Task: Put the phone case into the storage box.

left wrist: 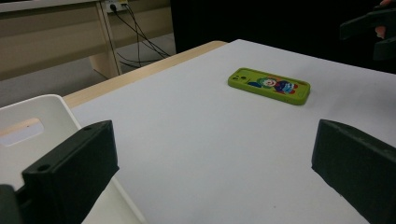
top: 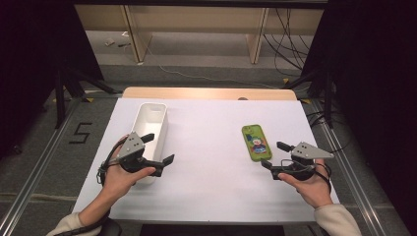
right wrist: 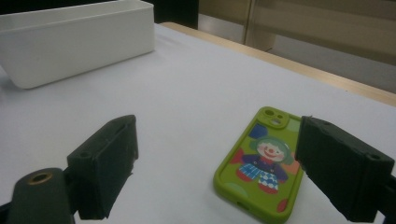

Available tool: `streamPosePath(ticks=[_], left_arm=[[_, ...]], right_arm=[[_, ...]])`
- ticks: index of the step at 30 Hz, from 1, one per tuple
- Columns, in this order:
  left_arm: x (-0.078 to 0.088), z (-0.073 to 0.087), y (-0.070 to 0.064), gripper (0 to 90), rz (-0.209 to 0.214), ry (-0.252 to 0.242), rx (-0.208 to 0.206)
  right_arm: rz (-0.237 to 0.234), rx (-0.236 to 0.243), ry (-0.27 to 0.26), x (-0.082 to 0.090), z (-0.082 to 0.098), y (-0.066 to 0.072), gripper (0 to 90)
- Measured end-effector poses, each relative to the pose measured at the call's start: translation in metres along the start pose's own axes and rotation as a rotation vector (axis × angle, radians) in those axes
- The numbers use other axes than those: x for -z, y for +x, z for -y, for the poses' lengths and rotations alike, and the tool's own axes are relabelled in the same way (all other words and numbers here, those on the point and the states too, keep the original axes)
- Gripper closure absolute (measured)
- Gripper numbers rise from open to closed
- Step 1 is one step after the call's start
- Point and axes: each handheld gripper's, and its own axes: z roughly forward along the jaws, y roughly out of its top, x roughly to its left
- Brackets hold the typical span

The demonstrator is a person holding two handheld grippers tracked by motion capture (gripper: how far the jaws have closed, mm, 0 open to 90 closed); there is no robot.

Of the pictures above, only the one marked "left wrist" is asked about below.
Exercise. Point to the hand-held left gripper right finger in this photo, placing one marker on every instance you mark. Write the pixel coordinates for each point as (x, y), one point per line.
(358, 168)

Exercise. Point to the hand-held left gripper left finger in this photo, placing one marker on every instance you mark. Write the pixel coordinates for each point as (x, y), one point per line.
(71, 168)

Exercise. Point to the white plastic storage bin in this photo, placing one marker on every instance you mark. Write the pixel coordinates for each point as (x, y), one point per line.
(46, 109)

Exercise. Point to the green cartoon phone case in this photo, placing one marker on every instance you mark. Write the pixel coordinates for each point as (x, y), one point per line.
(238, 83)

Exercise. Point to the black curtain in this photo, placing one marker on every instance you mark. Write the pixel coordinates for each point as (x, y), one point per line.
(264, 21)

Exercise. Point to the beige wooden desk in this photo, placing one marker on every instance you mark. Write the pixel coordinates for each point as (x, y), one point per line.
(46, 40)

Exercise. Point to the white power strip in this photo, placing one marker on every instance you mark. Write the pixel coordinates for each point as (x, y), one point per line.
(118, 4)

